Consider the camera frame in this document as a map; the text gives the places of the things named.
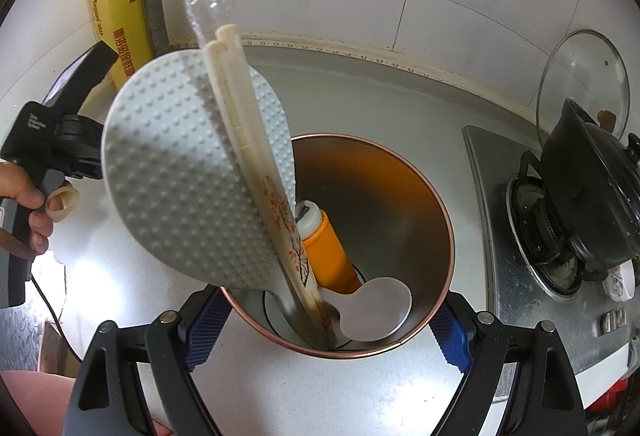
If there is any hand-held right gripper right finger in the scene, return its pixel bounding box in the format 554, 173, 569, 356
425, 289, 588, 436

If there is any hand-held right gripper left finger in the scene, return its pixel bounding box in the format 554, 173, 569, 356
62, 283, 236, 436

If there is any white plastic spoon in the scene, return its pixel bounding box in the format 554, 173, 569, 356
320, 276, 413, 343

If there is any grey dotted rice paddle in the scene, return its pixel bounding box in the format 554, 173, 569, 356
100, 47, 321, 349

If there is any orange handled peeler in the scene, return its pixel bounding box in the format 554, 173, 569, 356
295, 200, 362, 294

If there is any steel utensil holder cup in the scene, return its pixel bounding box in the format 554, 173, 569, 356
220, 133, 456, 359

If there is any chopsticks pair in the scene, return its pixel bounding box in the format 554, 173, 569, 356
169, 0, 332, 348

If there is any person's left hand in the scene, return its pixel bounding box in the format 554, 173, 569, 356
0, 161, 76, 258

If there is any steel gas stove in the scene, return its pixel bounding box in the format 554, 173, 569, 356
462, 125, 640, 377

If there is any black burner grate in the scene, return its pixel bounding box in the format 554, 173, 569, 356
505, 149, 621, 287

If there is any stove control knob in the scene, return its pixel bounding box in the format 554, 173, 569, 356
597, 309, 628, 334

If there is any red plastic item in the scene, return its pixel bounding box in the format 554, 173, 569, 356
587, 378, 633, 412

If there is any small white printed container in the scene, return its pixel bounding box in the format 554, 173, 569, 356
602, 261, 638, 304

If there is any pink clothing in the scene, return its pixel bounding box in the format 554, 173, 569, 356
0, 368, 166, 436

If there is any patterned silver sheet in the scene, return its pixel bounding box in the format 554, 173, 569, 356
0, 303, 71, 374

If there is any black cooking pot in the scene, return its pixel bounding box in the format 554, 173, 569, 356
540, 99, 640, 277

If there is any beige patterned sealing strip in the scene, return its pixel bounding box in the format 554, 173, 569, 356
172, 34, 541, 109

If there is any glass pot lid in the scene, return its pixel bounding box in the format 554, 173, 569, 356
536, 30, 631, 149

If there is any brown strap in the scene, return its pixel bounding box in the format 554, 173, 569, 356
0, 229, 31, 258

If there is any black cable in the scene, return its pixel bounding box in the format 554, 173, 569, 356
30, 279, 83, 362

